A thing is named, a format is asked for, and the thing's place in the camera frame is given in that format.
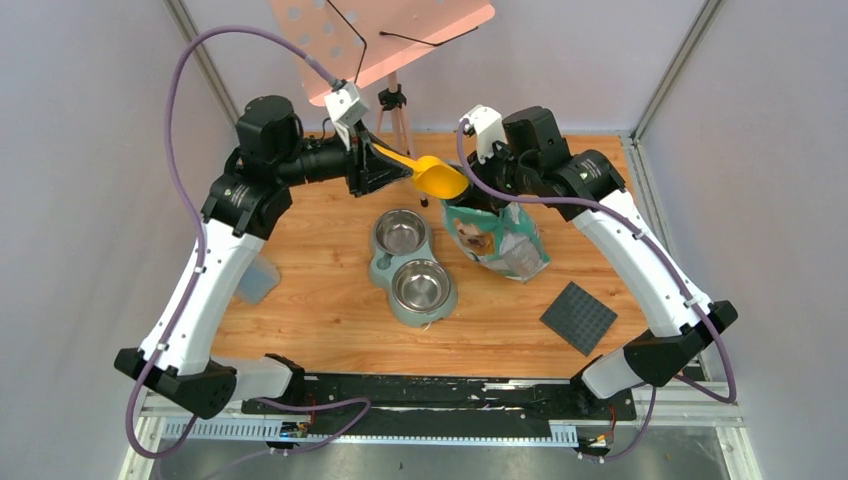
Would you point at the dark grey studded plate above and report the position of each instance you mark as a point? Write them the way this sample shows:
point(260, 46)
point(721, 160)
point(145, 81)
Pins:
point(579, 318)

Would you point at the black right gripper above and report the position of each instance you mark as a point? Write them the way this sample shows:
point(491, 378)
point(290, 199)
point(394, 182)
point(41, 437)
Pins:
point(482, 169)

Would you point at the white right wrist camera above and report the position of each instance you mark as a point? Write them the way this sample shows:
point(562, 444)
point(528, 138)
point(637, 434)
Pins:
point(485, 123)

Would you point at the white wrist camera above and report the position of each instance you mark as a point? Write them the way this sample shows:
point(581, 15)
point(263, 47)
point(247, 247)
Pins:
point(485, 123)
point(346, 107)

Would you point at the pink music stand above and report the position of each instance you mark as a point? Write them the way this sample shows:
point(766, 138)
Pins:
point(368, 41)

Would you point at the clear blue water bottle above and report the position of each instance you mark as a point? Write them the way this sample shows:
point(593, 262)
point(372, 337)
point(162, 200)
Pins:
point(258, 280)

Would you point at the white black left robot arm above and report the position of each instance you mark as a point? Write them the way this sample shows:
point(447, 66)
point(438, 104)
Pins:
point(241, 211)

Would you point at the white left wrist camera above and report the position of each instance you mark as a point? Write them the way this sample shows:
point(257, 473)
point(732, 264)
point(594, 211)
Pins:
point(346, 107)

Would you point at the yellow plastic scoop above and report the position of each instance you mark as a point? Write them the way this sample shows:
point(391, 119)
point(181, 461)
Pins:
point(431, 175)

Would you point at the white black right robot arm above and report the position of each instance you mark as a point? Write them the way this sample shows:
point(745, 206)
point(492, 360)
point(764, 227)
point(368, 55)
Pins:
point(523, 158)

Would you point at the green double pet bowl stand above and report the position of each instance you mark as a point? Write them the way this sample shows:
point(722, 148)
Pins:
point(382, 268)

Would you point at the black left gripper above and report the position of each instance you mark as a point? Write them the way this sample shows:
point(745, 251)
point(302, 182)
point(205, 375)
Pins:
point(359, 168)

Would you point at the green dog food bag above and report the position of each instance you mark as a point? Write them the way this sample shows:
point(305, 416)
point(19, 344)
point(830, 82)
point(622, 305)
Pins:
point(506, 242)

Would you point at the near steel bowl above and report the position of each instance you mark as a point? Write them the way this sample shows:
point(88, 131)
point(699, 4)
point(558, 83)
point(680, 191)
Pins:
point(421, 286)

